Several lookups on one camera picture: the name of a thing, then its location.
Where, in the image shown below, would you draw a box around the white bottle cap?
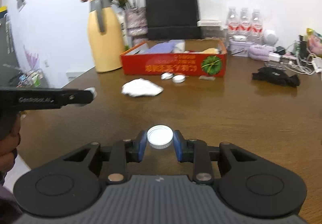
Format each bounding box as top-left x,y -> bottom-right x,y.
147,125 -> 173,149

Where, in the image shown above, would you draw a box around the white cloth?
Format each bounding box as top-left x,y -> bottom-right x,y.
121,78 -> 164,97

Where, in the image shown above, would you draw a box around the white round lid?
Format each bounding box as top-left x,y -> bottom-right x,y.
172,74 -> 186,83

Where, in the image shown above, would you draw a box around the purple fabric pouch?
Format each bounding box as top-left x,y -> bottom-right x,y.
143,41 -> 176,55

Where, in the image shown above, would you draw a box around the yellow plush toy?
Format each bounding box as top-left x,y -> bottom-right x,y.
201,47 -> 221,55

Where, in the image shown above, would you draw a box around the person left hand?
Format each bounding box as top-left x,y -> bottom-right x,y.
1,113 -> 21,175

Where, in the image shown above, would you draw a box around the white round container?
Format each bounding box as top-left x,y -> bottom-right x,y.
161,73 -> 174,80

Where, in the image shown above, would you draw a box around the yellow thermos jug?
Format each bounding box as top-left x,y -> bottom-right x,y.
87,0 -> 125,73

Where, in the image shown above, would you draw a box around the red cardboard box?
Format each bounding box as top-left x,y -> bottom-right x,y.
121,39 -> 228,77

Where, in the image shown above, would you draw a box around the purple wrapped vase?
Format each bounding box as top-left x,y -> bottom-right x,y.
125,7 -> 148,46

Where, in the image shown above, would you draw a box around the milk carton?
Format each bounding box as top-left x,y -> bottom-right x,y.
116,12 -> 129,51

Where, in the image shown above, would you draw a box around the black cloth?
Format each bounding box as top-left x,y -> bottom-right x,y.
252,67 -> 300,88

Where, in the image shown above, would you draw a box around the purple knitted item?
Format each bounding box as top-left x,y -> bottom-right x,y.
248,44 -> 273,62

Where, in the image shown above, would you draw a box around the white earbuds case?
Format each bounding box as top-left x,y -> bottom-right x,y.
232,35 -> 247,42

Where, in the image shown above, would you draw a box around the white flat box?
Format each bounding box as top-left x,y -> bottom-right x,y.
197,20 -> 222,27

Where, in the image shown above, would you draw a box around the water bottle left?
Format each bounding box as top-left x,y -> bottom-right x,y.
226,7 -> 239,39

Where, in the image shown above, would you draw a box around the water bottle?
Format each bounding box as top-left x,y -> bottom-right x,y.
238,8 -> 252,37
250,9 -> 263,42
226,7 -> 239,39

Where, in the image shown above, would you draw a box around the black paper bag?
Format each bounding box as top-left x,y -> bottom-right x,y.
145,0 -> 201,40

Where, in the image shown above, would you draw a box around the water bottle middle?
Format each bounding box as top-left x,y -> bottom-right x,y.
238,8 -> 252,37

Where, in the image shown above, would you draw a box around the round white speaker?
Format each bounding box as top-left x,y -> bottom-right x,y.
263,33 -> 279,46

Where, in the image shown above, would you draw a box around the water bottle right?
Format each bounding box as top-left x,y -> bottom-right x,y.
250,9 -> 263,42

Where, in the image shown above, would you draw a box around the colourful snack packet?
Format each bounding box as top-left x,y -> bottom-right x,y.
306,28 -> 322,57

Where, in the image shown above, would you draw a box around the white charger cables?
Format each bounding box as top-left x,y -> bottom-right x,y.
268,43 -> 322,75

